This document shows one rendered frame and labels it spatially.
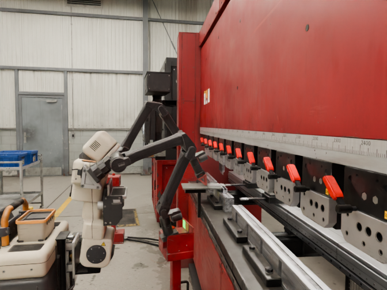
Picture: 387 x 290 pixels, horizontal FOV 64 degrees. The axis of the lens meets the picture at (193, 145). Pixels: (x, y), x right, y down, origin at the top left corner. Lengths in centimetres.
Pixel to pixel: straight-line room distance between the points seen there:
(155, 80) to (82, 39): 624
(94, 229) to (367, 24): 153
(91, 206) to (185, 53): 181
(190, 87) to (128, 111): 599
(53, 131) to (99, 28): 303
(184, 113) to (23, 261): 189
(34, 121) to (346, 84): 881
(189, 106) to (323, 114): 226
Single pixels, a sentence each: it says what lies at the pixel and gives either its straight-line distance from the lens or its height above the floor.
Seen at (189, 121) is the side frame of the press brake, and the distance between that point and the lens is 301.
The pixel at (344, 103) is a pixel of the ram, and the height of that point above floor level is 148.
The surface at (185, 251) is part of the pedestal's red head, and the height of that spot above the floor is 71.
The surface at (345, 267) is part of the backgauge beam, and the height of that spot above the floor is 91.
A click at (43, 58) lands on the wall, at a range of 936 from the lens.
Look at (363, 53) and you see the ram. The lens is 74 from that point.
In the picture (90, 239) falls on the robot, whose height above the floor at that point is 81.
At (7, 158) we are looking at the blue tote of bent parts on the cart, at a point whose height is 97.
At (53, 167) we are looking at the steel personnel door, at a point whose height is 23.
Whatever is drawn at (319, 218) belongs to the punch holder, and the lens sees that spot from 88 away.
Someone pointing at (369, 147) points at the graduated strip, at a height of 139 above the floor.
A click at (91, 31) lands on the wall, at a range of 930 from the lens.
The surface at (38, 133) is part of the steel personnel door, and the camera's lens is 923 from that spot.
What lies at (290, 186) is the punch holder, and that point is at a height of 124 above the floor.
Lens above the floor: 143
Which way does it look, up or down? 4 degrees down
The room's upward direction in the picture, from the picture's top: straight up
